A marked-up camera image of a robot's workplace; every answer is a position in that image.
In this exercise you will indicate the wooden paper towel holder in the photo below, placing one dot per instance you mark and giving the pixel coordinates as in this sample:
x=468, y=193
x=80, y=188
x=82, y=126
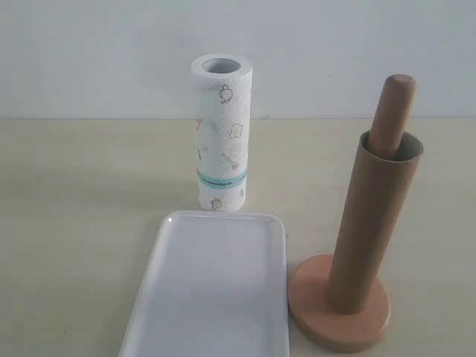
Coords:
x=308, y=300

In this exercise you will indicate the brown cardboard tube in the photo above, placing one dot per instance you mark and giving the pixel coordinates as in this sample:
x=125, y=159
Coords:
x=377, y=191

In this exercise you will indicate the white rectangular plastic tray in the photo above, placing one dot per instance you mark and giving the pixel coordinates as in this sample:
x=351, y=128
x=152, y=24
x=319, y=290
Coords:
x=215, y=285

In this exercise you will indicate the white printed paper towel roll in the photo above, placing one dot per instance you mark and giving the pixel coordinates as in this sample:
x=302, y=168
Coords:
x=221, y=97

